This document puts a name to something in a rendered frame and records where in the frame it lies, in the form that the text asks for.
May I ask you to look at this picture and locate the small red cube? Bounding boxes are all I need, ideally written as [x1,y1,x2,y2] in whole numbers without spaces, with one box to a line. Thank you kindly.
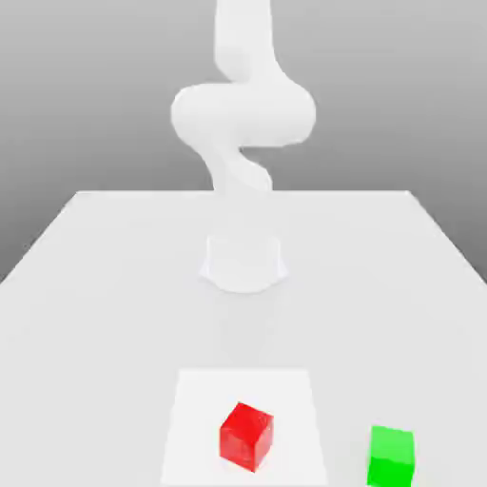
[219,401,275,474]

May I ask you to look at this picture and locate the small green cube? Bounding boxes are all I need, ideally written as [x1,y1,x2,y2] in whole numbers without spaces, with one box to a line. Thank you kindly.
[366,424,416,487]

